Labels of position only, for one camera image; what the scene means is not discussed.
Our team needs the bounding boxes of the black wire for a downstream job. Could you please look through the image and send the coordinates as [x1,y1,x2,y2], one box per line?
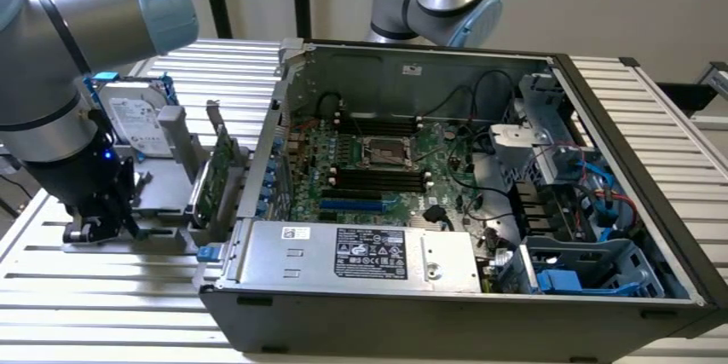
[438,69,519,122]

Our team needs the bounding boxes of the blue expansion slot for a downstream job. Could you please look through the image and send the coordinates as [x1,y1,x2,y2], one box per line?
[319,198,386,211]

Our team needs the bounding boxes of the silver power supply unit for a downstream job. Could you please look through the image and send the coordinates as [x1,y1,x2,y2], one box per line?
[218,219,485,295]

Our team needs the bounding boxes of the grey drive cage with blue clip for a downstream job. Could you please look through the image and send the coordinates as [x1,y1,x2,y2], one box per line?
[519,234,667,299]

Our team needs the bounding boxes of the CPU socket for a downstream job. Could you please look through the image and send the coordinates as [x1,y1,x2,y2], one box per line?
[357,135,422,167]

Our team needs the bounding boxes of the grey parts rack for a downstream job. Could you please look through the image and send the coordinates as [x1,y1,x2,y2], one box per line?
[61,106,255,257]

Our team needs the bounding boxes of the blue SATA wire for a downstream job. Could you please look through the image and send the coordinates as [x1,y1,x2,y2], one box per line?
[571,158,619,240]

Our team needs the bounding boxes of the green graphics card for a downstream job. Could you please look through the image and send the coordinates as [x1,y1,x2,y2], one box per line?
[190,100,239,228]

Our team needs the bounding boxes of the red SATA wire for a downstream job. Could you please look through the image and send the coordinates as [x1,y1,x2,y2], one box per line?
[591,191,638,228]

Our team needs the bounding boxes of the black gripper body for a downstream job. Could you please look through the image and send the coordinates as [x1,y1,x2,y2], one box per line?
[26,111,141,228]

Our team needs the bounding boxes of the aluminium frame rail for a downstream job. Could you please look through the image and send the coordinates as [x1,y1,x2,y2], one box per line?
[654,62,728,126]

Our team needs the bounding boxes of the blue case latch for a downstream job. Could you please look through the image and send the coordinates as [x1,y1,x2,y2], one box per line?
[197,242,222,263]

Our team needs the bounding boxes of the green motherboard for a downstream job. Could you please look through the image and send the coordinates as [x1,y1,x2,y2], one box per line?
[275,118,491,233]

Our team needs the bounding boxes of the open black PC case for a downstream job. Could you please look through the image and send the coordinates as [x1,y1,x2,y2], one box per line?
[193,38,728,364]

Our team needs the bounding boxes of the black cable beside table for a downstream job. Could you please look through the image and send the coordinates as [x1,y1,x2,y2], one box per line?
[0,176,34,220]

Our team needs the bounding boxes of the silver hard disk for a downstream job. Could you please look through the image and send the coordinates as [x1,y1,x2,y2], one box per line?
[95,82,179,158]

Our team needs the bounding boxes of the black RAM slot bank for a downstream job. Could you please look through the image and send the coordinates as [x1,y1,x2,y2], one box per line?
[329,165,434,191]
[334,114,425,137]

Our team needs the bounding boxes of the blue disk carrier frame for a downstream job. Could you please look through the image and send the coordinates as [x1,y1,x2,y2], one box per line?
[82,72,181,143]

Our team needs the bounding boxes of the grey disk bay cage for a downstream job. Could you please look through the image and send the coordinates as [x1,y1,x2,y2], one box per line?
[490,72,605,186]

